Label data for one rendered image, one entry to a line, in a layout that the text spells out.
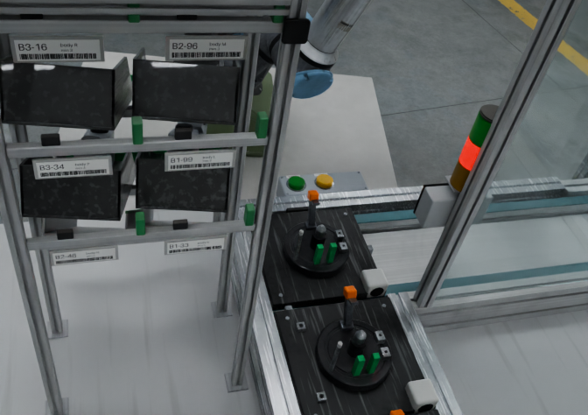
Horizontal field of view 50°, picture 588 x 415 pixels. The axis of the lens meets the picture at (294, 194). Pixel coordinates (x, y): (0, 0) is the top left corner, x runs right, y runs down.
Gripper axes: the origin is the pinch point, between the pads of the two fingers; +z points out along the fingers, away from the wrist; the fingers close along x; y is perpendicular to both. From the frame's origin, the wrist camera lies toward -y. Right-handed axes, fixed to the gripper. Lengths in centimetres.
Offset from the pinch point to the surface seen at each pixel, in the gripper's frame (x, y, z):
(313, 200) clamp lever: -23.3, 25.2, 3.6
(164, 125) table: 19, 58, -26
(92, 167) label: 4.0, -28.5, 23.2
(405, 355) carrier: -43, 23, 33
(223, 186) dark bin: -9.8, -13.7, 18.0
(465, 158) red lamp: -47.4, -2.5, 3.7
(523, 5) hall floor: -166, 284, -266
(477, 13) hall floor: -128, 270, -244
